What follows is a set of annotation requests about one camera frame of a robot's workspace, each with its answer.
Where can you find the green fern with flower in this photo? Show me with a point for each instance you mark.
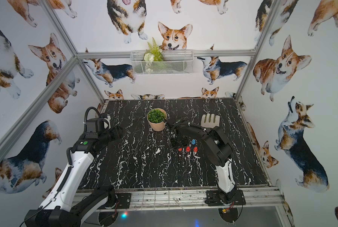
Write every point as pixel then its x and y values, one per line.
pixel 153 54

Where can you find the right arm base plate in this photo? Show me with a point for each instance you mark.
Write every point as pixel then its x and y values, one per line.
pixel 218 198

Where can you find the beige plant pot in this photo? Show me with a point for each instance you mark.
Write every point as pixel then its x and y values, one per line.
pixel 158 127

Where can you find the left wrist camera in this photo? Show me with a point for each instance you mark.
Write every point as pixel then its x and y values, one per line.
pixel 108 119

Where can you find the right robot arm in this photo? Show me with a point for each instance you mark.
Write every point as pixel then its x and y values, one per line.
pixel 218 151

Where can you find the green succulent plant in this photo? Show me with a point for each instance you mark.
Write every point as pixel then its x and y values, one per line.
pixel 156 116

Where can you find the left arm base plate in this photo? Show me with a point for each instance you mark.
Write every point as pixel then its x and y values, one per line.
pixel 117 201

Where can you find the white wire wall basket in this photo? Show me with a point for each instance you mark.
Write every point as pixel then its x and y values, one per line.
pixel 163 63

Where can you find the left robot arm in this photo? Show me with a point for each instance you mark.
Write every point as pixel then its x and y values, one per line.
pixel 57 209

